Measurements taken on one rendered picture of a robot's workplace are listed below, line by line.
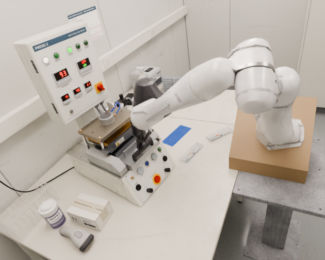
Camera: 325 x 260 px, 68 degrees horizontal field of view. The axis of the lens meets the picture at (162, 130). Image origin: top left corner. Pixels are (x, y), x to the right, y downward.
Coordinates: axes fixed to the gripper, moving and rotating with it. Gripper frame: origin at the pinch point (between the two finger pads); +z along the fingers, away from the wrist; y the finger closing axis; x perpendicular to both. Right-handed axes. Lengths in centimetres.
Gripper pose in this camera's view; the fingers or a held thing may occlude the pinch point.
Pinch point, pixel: (140, 143)
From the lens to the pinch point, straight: 123.0
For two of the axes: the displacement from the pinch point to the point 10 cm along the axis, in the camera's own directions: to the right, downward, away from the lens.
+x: 5.7, -5.5, 6.1
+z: -1.3, 6.7, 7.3
